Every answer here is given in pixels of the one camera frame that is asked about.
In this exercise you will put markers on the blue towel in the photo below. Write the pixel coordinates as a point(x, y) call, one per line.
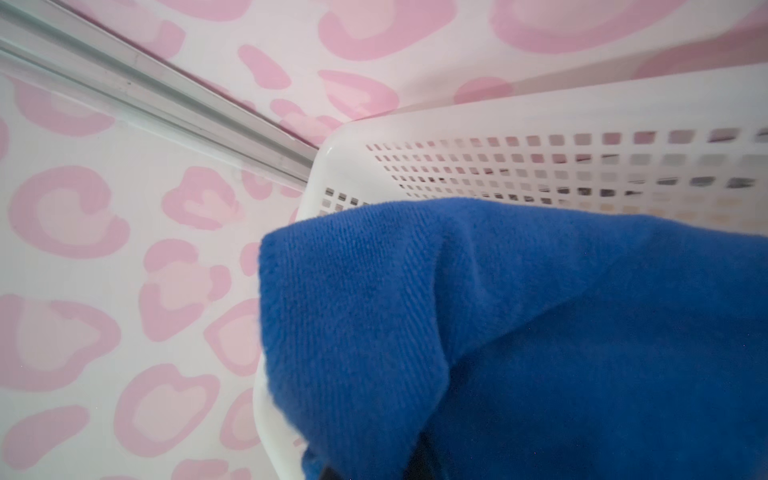
point(467, 339)

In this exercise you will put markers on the white plastic basket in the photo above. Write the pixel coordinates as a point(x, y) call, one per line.
point(689, 148)

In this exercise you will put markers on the left corner aluminium post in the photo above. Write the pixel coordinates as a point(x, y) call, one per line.
point(52, 38)

